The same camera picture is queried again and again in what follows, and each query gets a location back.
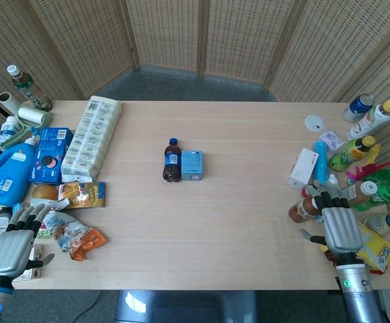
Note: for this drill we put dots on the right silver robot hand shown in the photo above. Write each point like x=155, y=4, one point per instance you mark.
x=341, y=228

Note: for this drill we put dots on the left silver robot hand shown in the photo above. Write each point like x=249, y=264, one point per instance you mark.
x=11, y=252

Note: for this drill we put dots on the black cola bottle blue cap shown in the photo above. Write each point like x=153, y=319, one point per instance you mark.
x=172, y=165

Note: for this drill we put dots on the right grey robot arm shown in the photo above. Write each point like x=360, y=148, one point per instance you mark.
x=361, y=299

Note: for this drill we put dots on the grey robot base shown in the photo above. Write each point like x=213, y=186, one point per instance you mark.
x=185, y=307

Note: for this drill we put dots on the black bottle white label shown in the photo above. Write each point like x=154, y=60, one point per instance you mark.
x=0, y=223

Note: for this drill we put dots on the small beige carton box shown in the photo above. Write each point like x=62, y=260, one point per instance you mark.
x=35, y=272

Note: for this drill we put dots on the brown tea bottle white cap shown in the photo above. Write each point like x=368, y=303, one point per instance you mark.
x=363, y=193

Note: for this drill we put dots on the yellow Lipton tea bag pack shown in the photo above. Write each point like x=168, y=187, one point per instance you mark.
x=378, y=250

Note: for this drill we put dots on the pale bottle grey cap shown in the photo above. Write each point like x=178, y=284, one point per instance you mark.
x=385, y=222

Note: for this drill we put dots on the brown coffee bottle white cap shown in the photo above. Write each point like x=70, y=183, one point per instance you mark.
x=301, y=210

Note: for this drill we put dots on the biscuit sticks packet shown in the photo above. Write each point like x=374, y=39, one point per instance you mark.
x=17, y=208

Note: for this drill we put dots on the small white green-label bottle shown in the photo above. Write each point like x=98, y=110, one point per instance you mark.
x=333, y=180

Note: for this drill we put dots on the small red can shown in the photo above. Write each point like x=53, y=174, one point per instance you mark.
x=305, y=193

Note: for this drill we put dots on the white green snack bag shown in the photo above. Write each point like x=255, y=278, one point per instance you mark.
x=55, y=220

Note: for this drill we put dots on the green soda bottle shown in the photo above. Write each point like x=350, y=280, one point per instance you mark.
x=388, y=192

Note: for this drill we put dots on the white red snack bag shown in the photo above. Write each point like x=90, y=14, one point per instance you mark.
x=69, y=235

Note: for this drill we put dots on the colourful feather shuttlecock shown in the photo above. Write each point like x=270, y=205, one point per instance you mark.
x=366, y=170

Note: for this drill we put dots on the wrapped bread bun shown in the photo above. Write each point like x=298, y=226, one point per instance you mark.
x=45, y=192

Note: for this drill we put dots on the light blue cylinder tube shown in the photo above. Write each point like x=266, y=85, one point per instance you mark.
x=320, y=161

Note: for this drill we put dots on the white cardboard box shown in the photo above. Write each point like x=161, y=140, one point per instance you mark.
x=302, y=167

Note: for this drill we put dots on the green bottle yellow cap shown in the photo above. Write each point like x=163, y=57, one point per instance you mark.
x=348, y=154

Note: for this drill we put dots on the blue detergent bottle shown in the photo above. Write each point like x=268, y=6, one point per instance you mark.
x=6, y=175

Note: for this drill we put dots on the orange snack bag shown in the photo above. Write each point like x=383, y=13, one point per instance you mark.
x=89, y=243

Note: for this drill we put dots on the purple pocket tissue packet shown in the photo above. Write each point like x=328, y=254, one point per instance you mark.
x=331, y=140

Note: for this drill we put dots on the yellow snack bag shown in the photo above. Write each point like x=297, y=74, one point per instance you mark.
x=87, y=195

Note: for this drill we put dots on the blue Oreo cookie box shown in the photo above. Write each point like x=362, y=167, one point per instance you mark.
x=50, y=154

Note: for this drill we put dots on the white round table grommet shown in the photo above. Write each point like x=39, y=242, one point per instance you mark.
x=315, y=122

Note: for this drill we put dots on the white bottle yellow cap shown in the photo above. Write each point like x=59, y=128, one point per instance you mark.
x=371, y=119

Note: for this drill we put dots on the small white blue-label bottle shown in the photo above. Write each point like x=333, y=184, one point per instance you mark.
x=6, y=131

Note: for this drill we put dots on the blue drink can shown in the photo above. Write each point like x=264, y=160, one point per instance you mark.
x=358, y=107

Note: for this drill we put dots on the green lint roller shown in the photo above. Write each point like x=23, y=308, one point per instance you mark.
x=30, y=117

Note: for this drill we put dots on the long pale tissue pack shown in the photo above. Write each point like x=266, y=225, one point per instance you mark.
x=92, y=134

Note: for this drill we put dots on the cardboard tube roll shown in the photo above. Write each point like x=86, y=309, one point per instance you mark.
x=9, y=102

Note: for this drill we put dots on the small light blue box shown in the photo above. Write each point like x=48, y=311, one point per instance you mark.
x=192, y=165

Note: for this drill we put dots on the green tea bottle white cap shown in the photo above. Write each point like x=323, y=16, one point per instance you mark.
x=32, y=91

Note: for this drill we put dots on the woven wooden folding screen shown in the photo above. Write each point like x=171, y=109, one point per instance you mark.
x=164, y=33

